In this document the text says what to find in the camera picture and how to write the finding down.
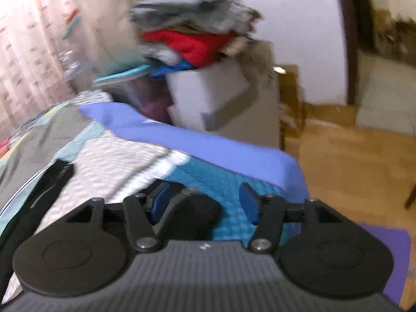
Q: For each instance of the black pants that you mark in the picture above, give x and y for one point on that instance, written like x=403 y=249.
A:
x=48 y=183

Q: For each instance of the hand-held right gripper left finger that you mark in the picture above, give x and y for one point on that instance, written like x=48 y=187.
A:
x=160 y=202

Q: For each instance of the purple floor mat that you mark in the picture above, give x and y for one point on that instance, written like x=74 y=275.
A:
x=393 y=253

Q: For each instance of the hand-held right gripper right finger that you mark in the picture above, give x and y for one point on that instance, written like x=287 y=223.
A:
x=249 y=201

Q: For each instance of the dark wooden door frame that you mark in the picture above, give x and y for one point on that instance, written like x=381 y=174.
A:
x=352 y=32

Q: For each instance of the white box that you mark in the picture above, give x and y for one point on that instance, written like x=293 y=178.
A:
x=260 y=117
x=201 y=91

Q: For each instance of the beige patterned curtain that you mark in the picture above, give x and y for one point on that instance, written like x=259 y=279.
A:
x=29 y=48

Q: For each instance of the blue-purple sheet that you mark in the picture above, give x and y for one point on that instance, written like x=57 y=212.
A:
x=208 y=148

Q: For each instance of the patterned teal and beige bedsheet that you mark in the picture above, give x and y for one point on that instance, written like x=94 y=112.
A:
x=107 y=162

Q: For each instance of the cardboard box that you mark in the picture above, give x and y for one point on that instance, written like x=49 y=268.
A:
x=291 y=97

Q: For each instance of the pile of mixed clothes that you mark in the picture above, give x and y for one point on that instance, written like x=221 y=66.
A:
x=191 y=35

